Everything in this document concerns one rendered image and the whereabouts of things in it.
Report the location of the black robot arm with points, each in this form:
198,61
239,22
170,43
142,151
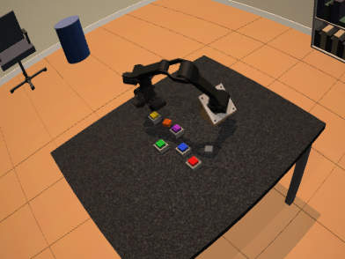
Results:
187,74

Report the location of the green button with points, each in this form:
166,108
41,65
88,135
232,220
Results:
161,146

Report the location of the red button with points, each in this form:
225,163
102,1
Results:
193,164

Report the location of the yellow square button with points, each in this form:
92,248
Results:
154,118

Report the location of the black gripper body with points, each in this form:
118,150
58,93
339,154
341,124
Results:
155,102

